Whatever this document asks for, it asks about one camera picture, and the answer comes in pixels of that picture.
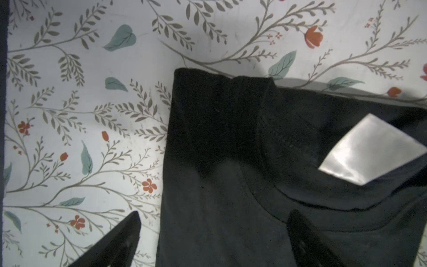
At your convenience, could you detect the black t-shirt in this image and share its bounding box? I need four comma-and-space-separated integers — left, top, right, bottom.
156, 68, 427, 267

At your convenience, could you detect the floral table mat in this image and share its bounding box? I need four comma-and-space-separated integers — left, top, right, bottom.
1, 1, 427, 267

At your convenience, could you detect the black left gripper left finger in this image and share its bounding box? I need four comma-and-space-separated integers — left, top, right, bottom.
70, 211, 141, 267

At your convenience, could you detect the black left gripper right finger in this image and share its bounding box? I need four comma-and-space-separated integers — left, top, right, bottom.
287, 210, 347, 267

